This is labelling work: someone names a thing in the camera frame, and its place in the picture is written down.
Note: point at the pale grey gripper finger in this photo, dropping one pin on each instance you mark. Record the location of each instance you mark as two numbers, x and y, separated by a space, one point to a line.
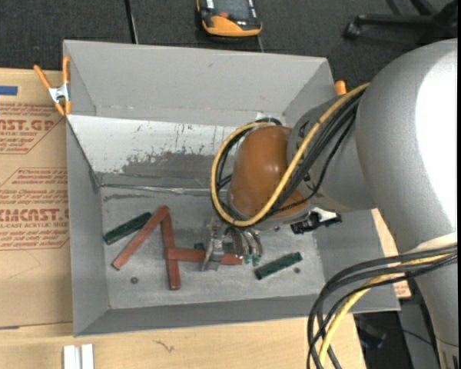
207 260
216 263

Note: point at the red-brown flat block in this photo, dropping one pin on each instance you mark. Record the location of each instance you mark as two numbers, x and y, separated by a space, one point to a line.
172 267
184 255
140 237

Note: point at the dark green flat block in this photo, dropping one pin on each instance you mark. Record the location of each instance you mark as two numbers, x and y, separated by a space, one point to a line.
278 265
127 228

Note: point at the grey metal bin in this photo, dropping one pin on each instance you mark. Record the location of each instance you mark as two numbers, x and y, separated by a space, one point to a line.
146 79

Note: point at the brown cardboard board red print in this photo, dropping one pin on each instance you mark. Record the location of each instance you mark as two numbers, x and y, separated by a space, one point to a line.
27 244

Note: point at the black cylinder on white bracket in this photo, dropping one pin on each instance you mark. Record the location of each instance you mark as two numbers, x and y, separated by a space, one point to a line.
303 225

